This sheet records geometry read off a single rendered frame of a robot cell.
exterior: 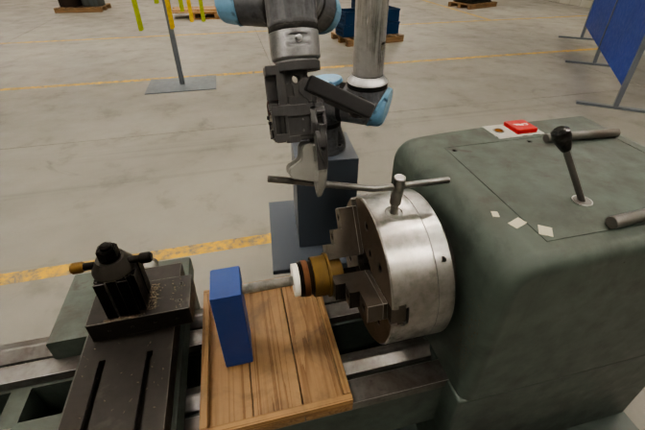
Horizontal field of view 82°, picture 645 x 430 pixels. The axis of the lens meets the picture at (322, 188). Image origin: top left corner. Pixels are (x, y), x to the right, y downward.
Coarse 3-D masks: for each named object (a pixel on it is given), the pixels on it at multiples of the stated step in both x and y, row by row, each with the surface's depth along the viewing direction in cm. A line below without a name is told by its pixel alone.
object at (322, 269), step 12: (324, 252) 79; (300, 264) 77; (312, 264) 76; (324, 264) 77; (336, 264) 78; (300, 276) 75; (312, 276) 76; (324, 276) 75; (312, 288) 76; (324, 288) 76
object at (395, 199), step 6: (396, 174) 67; (396, 180) 66; (402, 180) 66; (396, 186) 67; (402, 186) 67; (396, 192) 68; (402, 192) 68; (390, 198) 70; (396, 198) 69; (396, 204) 70; (390, 210) 72; (396, 210) 71
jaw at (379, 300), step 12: (336, 276) 76; (348, 276) 76; (360, 276) 76; (372, 276) 76; (336, 288) 74; (348, 288) 73; (360, 288) 72; (372, 288) 72; (348, 300) 73; (360, 300) 72; (372, 300) 69; (384, 300) 69; (372, 312) 69; (384, 312) 69; (396, 312) 68
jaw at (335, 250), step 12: (336, 216) 83; (348, 216) 80; (336, 228) 83; (348, 228) 80; (336, 240) 79; (348, 240) 79; (360, 240) 80; (336, 252) 79; (348, 252) 79; (360, 252) 80
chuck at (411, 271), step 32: (384, 192) 81; (384, 224) 70; (416, 224) 70; (352, 256) 90; (384, 256) 67; (416, 256) 67; (384, 288) 70; (416, 288) 67; (384, 320) 72; (416, 320) 69
